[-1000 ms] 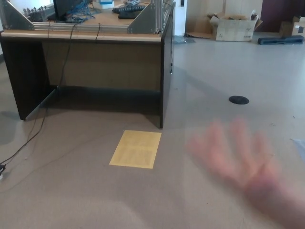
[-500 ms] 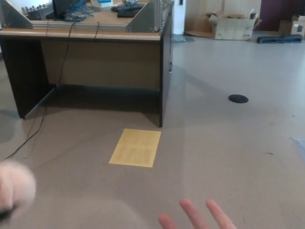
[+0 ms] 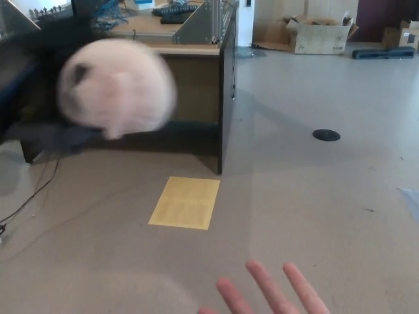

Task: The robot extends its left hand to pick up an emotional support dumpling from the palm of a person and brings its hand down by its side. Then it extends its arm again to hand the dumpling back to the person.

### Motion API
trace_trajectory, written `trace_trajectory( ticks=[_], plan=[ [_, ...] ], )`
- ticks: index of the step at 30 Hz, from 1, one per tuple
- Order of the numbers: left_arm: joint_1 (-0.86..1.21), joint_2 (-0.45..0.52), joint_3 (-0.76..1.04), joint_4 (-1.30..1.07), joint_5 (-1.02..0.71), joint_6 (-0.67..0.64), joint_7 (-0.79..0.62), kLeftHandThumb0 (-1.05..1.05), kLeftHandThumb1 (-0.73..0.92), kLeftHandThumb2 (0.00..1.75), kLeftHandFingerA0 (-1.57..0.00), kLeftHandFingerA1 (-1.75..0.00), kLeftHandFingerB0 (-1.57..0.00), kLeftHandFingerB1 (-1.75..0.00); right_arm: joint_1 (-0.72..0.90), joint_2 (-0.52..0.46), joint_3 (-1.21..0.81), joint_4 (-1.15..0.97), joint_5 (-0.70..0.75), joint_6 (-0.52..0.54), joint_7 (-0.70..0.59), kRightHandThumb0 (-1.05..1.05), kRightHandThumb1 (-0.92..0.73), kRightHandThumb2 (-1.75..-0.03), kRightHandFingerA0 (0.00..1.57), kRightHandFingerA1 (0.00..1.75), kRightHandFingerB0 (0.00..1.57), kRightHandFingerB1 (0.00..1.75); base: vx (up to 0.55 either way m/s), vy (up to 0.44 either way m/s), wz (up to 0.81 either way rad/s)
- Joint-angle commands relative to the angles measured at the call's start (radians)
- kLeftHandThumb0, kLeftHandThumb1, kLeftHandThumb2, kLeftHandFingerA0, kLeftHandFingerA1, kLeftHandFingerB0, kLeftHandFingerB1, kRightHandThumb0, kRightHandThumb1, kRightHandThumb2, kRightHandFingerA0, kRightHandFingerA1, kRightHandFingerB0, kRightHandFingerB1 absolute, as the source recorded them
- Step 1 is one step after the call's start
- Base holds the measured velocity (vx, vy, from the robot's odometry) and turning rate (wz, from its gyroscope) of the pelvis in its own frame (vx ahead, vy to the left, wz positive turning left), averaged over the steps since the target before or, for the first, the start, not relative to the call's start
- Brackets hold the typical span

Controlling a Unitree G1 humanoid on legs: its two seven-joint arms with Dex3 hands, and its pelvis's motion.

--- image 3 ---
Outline person's bare hand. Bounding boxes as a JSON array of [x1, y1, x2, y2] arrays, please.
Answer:
[[198, 260, 331, 314]]

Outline pink plush dumpling with sunglasses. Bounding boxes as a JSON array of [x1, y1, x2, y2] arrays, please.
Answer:
[[55, 38, 179, 140]]

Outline yellow paper sheet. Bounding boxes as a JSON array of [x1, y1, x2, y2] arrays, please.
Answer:
[[147, 176, 221, 231]]

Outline black round floor cover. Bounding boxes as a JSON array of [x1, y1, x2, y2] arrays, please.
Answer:
[[312, 129, 341, 142]]

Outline dark wooden desk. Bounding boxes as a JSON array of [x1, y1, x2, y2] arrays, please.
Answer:
[[0, 0, 238, 175]]

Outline large open cardboard box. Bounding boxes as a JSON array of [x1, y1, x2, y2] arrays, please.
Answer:
[[283, 14, 359, 56]]

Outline flat brown cardboard sheet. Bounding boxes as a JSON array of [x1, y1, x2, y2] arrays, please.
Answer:
[[253, 18, 296, 52]]

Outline small plain cardboard box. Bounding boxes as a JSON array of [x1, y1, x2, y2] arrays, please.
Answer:
[[381, 27, 403, 50]]

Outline cardboard box with label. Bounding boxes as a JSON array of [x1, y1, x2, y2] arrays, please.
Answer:
[[399, 19, 419, 52]]

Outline dark maroon door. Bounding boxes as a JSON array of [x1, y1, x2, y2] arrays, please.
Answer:
[[355, 0, 419, 43]]

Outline black flat device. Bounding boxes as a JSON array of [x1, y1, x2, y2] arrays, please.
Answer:
[[159, 12, 193, 25]]

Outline black keyboard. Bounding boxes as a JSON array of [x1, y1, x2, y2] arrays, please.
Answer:
[[151, 3, 200, 16]]

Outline black monitor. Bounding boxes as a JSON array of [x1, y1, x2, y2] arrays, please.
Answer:
[[70, 0, 96, 18]]

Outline thin black hanging cable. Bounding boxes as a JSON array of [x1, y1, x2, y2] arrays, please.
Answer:
[[231, 45, 237, 101]]

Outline long black floor cable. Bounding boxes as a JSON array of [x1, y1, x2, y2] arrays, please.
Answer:
[[0, 156, 62, 237]]

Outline aluminium profile frame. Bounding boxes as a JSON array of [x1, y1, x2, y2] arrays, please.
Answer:
[[0, 0, 237, 45]]

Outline blue cable bundle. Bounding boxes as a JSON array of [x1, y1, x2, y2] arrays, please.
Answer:
[[93, 0, 130, 30]]

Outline dark bracket row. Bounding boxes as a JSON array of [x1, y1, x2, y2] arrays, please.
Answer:
[[28, 8, 71, 19]]

